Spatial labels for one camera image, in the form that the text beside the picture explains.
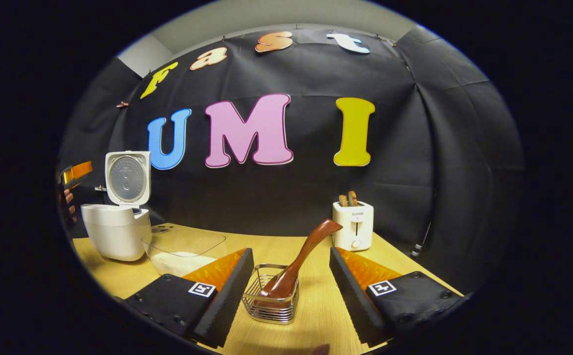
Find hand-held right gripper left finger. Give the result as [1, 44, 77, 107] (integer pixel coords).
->
[121, 248, 255, 349]

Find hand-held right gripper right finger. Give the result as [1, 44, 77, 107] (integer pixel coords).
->
[329, 247, 467, 346]

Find metal wire chopstick holder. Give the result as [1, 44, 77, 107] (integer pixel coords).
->
[242, 263, 300, 325]

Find brown wooden spoon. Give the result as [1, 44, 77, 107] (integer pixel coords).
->
[259, 219, 343, 300]

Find white rice cooker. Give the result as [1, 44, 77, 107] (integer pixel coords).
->
[80, 150, 153, 262]

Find white toaster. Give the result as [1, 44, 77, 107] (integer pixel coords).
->
[332, 200, 374, 252]

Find clear glass bowl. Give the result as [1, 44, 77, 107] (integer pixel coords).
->
[141, 231, 228, 278]

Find black backdrop cloth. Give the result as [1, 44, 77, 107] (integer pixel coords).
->
[57, 22, 526, 296]

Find black cable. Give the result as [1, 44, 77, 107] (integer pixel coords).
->
[411, 187, 437, 258]

